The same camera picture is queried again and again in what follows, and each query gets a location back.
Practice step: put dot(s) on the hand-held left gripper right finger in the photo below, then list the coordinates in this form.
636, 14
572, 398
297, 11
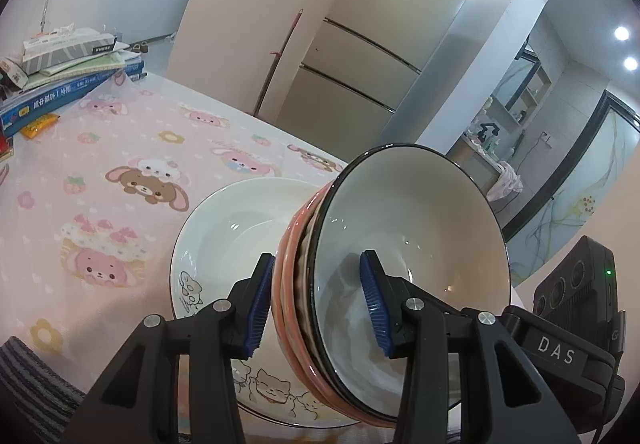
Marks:
375, 309

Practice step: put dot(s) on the beige refrigerator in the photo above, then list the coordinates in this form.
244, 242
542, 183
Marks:
360, 49

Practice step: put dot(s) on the grey tissue box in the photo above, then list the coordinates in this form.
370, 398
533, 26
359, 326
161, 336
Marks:
65, 47

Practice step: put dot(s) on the grey wall rail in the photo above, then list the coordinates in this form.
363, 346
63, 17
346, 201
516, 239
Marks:
150, 41

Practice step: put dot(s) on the white printed plate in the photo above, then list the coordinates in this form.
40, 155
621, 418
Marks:
225, 234

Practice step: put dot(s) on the bathroom vanity cabinet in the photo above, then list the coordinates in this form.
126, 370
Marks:
470, 159

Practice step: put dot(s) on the grey striped sweater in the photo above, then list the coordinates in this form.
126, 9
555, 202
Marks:
30, 399

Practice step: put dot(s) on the round ceiling light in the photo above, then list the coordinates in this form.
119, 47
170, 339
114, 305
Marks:
621, 33
631, 63

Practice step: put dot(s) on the orange snack packet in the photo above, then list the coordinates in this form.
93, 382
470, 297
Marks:
40, 127

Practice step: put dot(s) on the green notebook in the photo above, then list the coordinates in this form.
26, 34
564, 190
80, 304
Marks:
95, 62

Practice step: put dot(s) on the mirror cabinet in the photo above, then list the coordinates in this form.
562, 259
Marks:
520, 79

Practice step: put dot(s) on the large blue book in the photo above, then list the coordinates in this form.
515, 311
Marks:
45, 104

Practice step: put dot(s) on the pink towel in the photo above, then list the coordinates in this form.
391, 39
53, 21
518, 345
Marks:
505, 181

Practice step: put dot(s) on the pink printed tablecloth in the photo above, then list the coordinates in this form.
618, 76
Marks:
100, 149

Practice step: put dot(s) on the black faucet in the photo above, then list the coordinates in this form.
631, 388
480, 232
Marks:
487, 132

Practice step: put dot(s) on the black framed glass door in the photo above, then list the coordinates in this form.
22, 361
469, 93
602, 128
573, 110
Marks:
575, 204

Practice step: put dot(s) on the black rimmed white bowl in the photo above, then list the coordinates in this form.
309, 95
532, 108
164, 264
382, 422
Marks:
415, 224

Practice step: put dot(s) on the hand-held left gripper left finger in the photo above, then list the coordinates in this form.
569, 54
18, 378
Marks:
260, 304

